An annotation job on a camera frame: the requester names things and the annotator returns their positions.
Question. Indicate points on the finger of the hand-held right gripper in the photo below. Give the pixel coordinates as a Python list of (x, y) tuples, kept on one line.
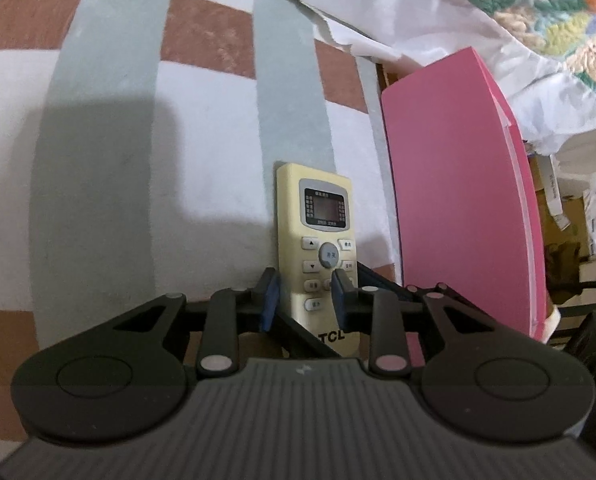
[(372, 277), (303, 335)]

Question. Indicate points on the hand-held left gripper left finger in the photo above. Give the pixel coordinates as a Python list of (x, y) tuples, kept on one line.
[(270, 300)]

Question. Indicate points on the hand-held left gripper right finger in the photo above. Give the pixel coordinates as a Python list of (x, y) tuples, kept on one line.
[(339, 295)]

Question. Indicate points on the yellowed remote control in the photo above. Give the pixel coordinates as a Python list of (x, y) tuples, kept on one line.
[(323, 205)]

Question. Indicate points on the pink cardboard box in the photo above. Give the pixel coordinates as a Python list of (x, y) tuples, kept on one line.
[(452, 185)]

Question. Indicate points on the dark brown fuzzy slipper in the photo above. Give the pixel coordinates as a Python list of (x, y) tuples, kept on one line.
[(562, 265)]

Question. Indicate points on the labelled cardboard box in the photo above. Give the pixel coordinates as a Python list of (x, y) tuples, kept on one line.
[(547, 185)]

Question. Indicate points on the grey brown checkered mat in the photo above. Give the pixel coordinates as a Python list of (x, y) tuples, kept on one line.
[(128, 160)]

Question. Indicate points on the white bed sheet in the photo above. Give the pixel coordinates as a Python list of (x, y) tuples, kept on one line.
[(377, 10)]

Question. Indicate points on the floral quilted bedspread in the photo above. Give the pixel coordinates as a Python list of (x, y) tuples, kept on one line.
[(552, 10)]

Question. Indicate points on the black metal frame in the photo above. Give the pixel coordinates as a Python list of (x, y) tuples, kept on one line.
[(592, 285)]

